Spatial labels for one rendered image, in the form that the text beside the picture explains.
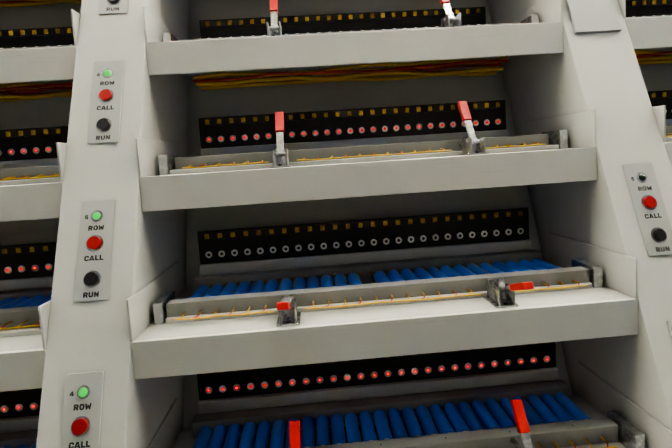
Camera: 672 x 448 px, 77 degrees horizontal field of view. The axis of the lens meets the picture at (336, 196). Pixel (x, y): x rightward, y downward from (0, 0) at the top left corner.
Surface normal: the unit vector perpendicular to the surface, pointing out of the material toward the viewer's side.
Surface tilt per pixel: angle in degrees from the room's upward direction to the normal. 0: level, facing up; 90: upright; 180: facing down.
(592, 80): 90
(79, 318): 90
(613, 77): 90
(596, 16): 90
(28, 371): 111
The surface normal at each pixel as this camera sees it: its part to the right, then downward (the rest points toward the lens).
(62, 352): 0.03, -0.28
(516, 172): 0.06, 0.08
